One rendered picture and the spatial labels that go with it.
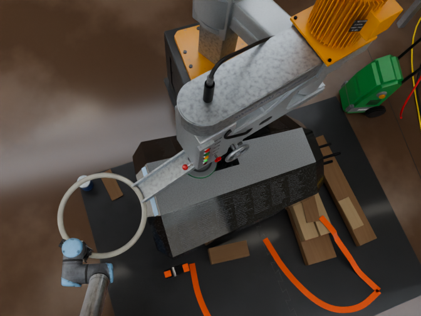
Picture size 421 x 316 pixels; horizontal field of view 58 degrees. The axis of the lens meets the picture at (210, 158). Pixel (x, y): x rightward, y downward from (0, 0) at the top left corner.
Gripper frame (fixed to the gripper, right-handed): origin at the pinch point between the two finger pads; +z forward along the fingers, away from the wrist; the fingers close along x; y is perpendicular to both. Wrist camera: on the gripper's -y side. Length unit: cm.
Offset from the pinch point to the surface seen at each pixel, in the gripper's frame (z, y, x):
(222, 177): -1, 50, 77
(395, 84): 16, 137, 216
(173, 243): 18, 43, 30
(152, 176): -8, 14, 55
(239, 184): -2, 61, 78
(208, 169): -3, 41, 76
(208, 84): -101, 28, 73
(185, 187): 1, 33, 61
